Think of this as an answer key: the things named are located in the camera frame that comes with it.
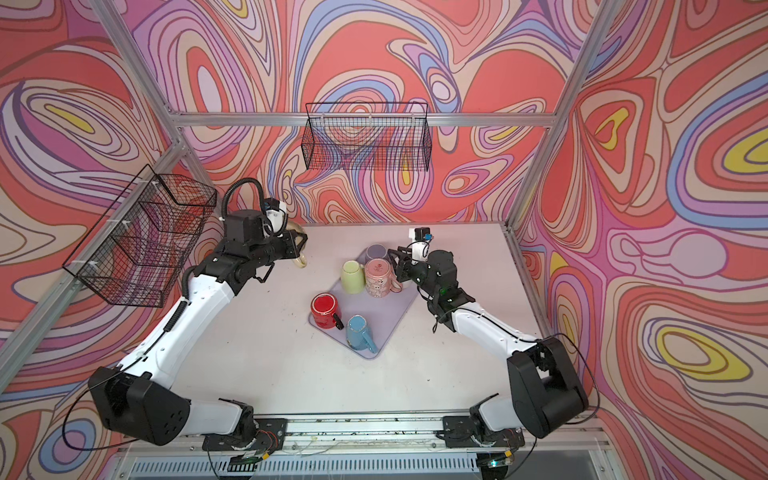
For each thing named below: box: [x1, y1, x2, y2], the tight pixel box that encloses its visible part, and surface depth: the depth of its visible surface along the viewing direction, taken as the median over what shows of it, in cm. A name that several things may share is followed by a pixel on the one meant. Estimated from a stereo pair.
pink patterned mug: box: [364, 258, 403, 298], surface depth 95 cm
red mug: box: [310, 292, 344, 330], surface depth 90 cm
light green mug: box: [341, 260, 365, 295], surface depth 98 cm
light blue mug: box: [346, 314, 378, 354], surface depth 84 cm
